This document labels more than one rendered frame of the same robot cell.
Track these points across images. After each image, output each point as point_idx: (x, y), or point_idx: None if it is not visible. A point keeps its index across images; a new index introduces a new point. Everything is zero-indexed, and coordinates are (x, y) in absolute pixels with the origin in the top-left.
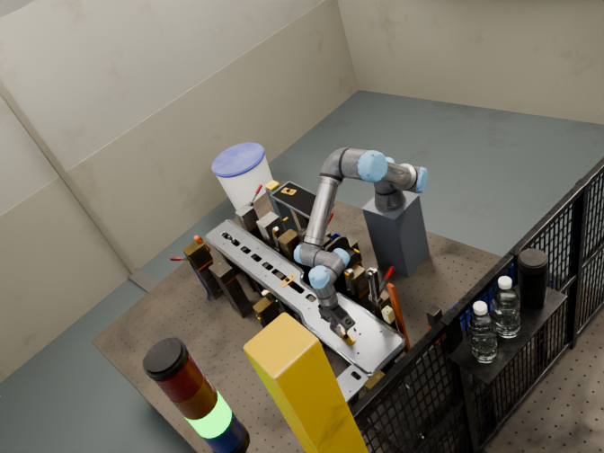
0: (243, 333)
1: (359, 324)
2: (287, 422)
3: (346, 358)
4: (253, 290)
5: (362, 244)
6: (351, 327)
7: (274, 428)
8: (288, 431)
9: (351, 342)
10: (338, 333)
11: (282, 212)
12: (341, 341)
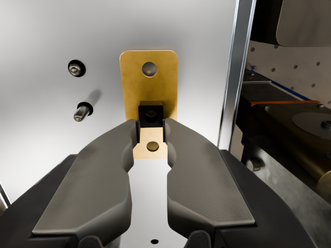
0: None
1: (44, 121)
2: (306, 95)
3: (248, 6)
4: None
5: None
6: (88, 133)
7: (324, 104)
8: (320, 80)
9: (155, 55)
10: (207, 154)
11: None
12: (183, 108)
